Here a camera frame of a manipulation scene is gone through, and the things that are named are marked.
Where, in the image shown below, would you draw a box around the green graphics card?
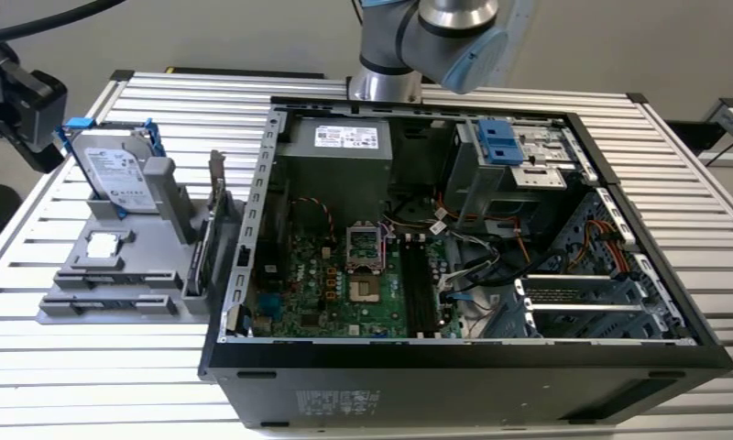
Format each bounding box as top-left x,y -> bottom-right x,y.
184,148 -> 239,295

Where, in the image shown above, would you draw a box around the orange yellow power wires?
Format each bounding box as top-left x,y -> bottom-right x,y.
573,218 -> 629,279

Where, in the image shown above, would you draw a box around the black RAM slot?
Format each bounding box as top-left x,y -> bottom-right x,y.
407,233 -> 427,340
401,233 -> 419,340
421,233 -> 444,340
415,233 -> 433,340

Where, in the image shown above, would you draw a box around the red black twisted wire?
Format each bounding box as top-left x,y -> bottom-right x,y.
288,196 -> 339,242

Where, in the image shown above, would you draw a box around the metal disk bay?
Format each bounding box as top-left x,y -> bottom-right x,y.
512,273 -> 691,343

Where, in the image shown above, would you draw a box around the blue plastic drive carrier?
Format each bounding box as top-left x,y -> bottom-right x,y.
475,117 -> 524,166

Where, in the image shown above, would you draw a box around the black PC case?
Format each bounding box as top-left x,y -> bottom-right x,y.
196,93 -> 733,430

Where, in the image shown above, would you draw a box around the CPU socket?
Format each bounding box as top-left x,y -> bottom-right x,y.
345,273 -> 385,304

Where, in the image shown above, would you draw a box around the grey power supply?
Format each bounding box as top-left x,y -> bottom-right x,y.
272,114 -> 397,226

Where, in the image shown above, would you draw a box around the grey parts rack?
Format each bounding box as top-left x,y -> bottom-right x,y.
36,155 -> 249,327

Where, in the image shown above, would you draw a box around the silver CPU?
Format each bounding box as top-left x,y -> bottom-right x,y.
88,232 -> 124,258

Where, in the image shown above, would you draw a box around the green motherboard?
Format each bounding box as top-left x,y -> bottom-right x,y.
248,228 -> 465,341

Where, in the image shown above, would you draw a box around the metal socket cover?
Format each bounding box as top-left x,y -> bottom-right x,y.
344,220 -> 387,273

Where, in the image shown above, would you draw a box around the hard disk in blue carrier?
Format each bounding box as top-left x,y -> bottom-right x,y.
52,116 -> 168,219

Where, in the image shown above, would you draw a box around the metal drive cage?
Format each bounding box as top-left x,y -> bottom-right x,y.
444,116 -> 591,230

